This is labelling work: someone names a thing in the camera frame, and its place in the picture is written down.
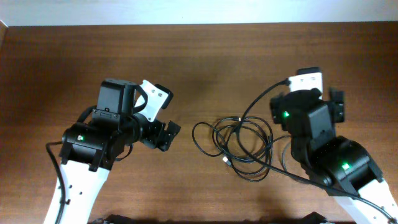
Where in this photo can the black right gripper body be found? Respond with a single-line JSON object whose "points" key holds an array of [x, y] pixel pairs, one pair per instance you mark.
{"points": [[336, 101]]}

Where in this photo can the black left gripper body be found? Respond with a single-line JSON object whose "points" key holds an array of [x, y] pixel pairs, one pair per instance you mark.
{"points": [[160, 134]]}

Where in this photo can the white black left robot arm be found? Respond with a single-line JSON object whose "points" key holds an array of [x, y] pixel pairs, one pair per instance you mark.
{"points": [[124, 114]]}

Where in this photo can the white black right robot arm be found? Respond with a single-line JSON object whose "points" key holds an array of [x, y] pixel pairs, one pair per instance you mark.
{"points": [[343, 166]]}

